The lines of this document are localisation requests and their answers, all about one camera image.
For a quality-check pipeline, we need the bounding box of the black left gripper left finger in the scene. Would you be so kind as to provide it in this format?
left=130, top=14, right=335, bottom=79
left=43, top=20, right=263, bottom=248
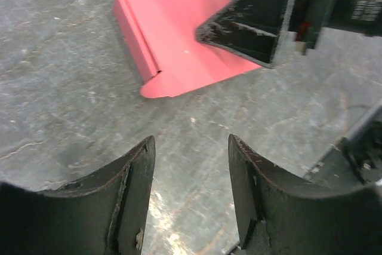
left=1, top=136, right=156, bottom=255

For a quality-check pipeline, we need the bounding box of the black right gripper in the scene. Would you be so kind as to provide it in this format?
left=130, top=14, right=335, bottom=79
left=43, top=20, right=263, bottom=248
left=195, top=0, right=381, bottom=69

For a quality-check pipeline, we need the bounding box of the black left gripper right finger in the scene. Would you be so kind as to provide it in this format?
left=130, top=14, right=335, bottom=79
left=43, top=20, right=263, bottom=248
left=228, top=134, right=381, bottom=254

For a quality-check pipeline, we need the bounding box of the pink paper box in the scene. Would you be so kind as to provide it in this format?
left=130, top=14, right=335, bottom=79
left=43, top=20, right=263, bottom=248
left=113, top=0, right=260, bottom=99

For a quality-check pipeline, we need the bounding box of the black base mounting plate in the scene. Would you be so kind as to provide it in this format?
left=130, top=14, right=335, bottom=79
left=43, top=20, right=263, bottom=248
left=304, top=102, right=381, bottom=189

